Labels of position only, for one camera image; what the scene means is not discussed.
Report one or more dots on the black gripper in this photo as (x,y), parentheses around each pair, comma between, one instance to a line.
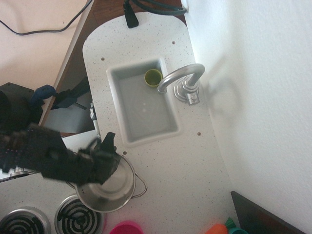
(105,160)

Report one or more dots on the stainless steel pot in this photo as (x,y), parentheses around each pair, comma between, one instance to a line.
(124,185)

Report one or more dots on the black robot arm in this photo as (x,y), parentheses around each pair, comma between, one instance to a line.
(43,150)

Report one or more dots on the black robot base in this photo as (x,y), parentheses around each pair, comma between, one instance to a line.
(15,111)

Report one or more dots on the silver cabinet latch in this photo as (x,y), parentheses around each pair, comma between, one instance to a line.
(93,115)

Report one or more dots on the grey toy sink basin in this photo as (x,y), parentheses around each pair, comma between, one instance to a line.
(144,114)

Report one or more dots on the green plastic cup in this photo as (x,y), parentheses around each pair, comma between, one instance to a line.
(153,77)

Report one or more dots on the right black stove burner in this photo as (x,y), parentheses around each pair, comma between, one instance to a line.
(73,217)

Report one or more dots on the black stove burner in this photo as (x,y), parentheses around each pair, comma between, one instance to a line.
(25,220)
(73,217)

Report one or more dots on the pink plastic cup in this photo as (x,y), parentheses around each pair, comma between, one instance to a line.
(127,227)

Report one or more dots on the silver toy faucet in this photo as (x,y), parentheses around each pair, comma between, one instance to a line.
(186,88)

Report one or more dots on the left black stove burner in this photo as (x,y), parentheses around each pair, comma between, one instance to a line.
(25,220)

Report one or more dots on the orange toy carrot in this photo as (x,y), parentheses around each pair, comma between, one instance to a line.
(217,229)

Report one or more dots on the teal plastic item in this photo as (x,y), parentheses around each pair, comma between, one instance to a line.
(232,228)

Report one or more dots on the black clamp handle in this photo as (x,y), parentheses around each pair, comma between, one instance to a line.
(130,16)

